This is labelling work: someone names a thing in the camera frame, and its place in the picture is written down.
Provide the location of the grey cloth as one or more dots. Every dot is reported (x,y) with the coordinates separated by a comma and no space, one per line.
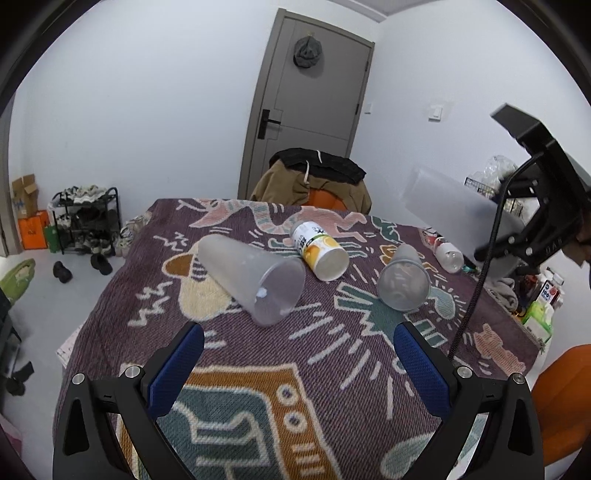
(503,291)

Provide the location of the grey cap on door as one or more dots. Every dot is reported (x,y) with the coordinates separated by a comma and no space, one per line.
(307,52)

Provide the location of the grey door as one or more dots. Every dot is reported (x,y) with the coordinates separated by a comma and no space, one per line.
(319,108)

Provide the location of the clear bottle red cap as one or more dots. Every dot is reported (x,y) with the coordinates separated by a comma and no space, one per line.
(448,255)

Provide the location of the orange chair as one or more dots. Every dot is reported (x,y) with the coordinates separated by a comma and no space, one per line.
(325,200)
(563,404)

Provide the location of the blue white carton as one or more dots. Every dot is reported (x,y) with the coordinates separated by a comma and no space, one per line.
(551,289)

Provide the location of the green tissue pack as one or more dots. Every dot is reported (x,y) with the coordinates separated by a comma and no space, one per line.
(538,321)

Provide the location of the white wall switch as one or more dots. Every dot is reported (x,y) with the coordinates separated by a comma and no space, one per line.
(436,112)

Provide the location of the frosted cup lying right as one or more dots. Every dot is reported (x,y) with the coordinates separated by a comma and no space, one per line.
(404,284)

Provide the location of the black shoe on floor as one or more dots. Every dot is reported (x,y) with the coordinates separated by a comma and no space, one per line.
(62,273)

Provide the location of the clear plastic bag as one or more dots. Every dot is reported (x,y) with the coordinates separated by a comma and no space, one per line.
(497,169)

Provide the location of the black shoe rack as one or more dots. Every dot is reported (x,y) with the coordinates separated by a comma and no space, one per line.
(87,219)

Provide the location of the patterned purple woven tablecloth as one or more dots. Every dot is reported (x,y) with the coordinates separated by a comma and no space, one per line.
(325,393)

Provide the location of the frosted cup lying left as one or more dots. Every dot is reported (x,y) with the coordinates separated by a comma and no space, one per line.
(266,285)

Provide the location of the frosted cup lying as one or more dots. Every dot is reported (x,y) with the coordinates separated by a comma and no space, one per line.
(404,284)
(266,285)

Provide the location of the black door handle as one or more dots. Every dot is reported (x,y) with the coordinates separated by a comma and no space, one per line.
(264,122)

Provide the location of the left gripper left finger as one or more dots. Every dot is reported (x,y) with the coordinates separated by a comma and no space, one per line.
(86,446)

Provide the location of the yellow white printed cup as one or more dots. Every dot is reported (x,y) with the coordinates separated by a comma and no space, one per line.
(326,258)

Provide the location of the green slipper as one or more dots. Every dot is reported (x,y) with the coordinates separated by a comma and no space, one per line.
(16,281)

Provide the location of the cardboard box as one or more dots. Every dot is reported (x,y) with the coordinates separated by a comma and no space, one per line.
(25,196)

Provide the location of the tall frosted plastic cup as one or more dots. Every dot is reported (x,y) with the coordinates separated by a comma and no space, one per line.
(463,216)

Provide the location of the orange paper bag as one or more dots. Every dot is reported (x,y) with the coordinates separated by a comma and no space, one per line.
(32,231)

